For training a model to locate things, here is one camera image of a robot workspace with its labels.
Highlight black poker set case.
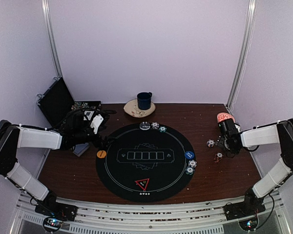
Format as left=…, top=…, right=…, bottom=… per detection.
left=37, top=78, right=101, bottom=126

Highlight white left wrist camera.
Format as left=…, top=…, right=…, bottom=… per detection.
left=90, top=114, right=104, bottom=135

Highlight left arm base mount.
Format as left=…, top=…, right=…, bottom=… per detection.
left=35, top=203, right=78, bottom=233

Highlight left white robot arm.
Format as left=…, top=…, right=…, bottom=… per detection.
left=0, top=109, right=116, bottom=216

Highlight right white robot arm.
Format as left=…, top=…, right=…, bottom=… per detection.
left=218, top=118, right=293, bottom=215

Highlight orange big blind button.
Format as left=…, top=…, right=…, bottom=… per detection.
left=97, top=150, right=107, bottom=158

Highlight blue small blind button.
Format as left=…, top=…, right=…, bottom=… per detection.
left=184, top=151, right=195, bottom=160

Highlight green chips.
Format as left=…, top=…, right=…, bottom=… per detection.
left=159, top=126, right=167, bottom=133

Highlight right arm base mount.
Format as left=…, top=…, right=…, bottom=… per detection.
left=224, top=203, right=266, bottom=232

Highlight beige ceramic saucer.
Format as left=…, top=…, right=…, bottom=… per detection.
left=123, top=99, right=156, bottom=118

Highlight red triangle all-in marker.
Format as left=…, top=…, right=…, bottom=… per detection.
left=135, top=178, right=150, bottom=191

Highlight round black poker mat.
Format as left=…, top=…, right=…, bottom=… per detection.
left=96, top=123, right=194, bottom=203

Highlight blue ten poker chip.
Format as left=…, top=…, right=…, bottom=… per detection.
left=188, top=160, right=197, bottom=168

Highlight dark blue mug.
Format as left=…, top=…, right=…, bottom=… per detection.
left=137, top=92, right=152, bottom=110

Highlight blue playing card deck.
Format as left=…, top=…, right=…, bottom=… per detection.
left=73, top=143, right=89, bottom=156

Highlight blue white chip stack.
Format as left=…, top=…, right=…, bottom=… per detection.
left=207, top=139, right=215, bottom=148

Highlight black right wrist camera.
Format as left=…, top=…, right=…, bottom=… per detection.
left=218, top=118, right=239, bottom=137

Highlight red patterned small bowl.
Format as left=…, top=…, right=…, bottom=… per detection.
left=217, top=112, right=235, bottom=123

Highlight green fifty poker chip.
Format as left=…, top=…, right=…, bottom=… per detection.
left=185, top=167, right=194, bottom=175

